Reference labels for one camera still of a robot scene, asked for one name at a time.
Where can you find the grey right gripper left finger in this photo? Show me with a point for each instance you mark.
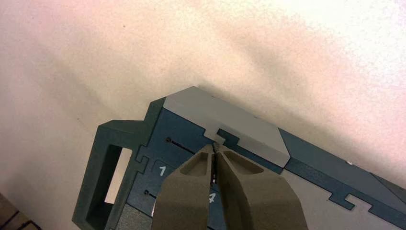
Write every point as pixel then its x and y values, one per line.
pixel 184 200

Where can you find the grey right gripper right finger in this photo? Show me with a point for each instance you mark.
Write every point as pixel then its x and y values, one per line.
pixel 253 200

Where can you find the white slider knob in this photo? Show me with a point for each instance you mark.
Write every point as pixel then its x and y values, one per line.
pixel 214 181

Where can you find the dark teal grey control box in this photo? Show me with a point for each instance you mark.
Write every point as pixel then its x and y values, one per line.
pixel 241 133

